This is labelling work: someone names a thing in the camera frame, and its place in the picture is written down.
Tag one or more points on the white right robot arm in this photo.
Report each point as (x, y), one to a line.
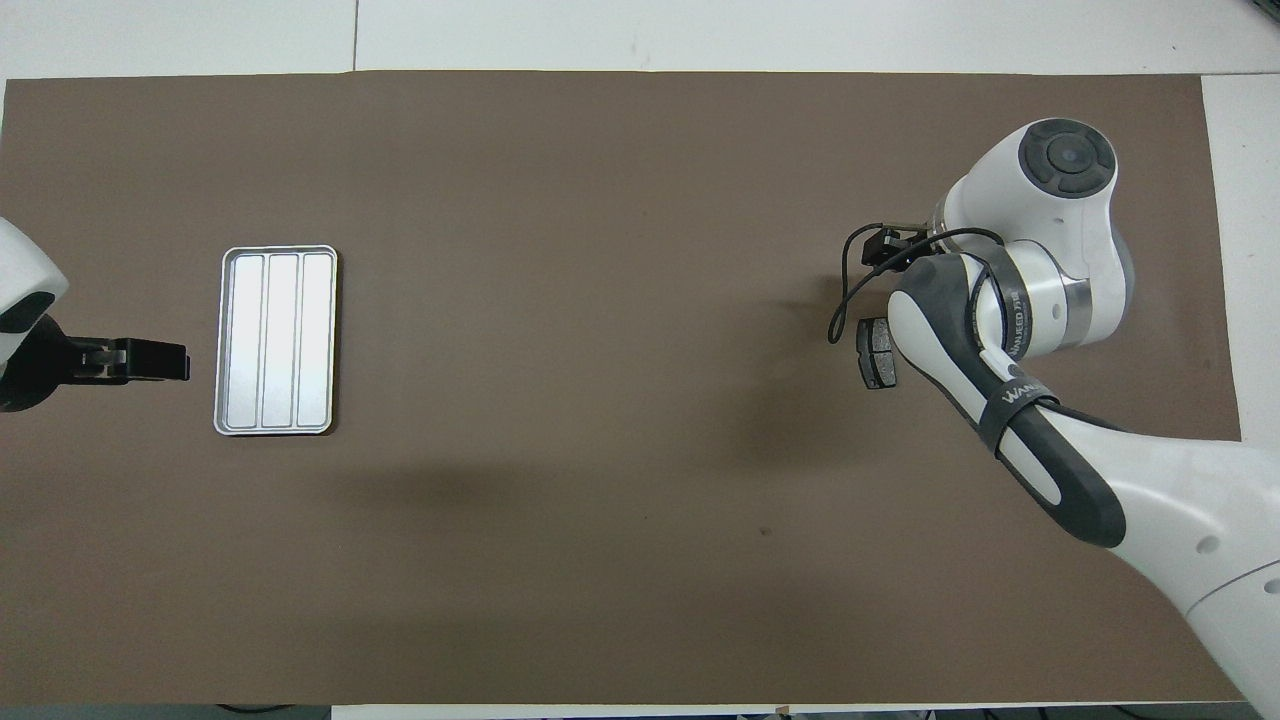
(1060, 250)

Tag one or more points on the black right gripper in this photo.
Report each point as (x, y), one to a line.
(915, 245)

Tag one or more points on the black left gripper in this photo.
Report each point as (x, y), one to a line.
(35, 370)

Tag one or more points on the short grey brake pad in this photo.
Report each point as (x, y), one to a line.
(875, 352)

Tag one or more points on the silver metal tray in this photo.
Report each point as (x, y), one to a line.
(280, 340)

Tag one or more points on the brown table mat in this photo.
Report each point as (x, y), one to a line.
(600, 450)

